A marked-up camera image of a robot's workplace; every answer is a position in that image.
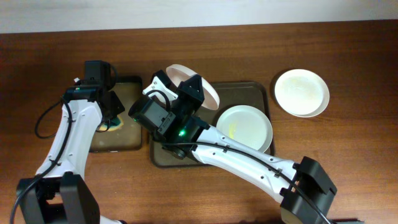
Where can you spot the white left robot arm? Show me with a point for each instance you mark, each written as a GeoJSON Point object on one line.
{"type": "Point", "coordinates": [57, 193]}

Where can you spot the pale green plate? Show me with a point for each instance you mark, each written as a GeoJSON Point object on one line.
{"type": "Point", "coordinates": [247, 125]}

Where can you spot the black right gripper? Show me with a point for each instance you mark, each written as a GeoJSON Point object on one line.
{"type": "Point", "coordinates": [196, 97]}

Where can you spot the large brown serving tray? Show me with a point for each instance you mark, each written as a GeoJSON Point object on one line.
{"type": "Point", "coordinates": [233, 94]}

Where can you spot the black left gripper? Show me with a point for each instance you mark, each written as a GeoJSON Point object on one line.
{"type": "Point", "coordinates": [119, 107]}

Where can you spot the green yellow sponge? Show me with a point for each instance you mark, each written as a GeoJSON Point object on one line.
{"type": "Point", "coordinates": [111, 125]}

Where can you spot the small dark sponge tray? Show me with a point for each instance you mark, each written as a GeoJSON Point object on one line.
{"type": "Point", "coordinates": [129, 136]}

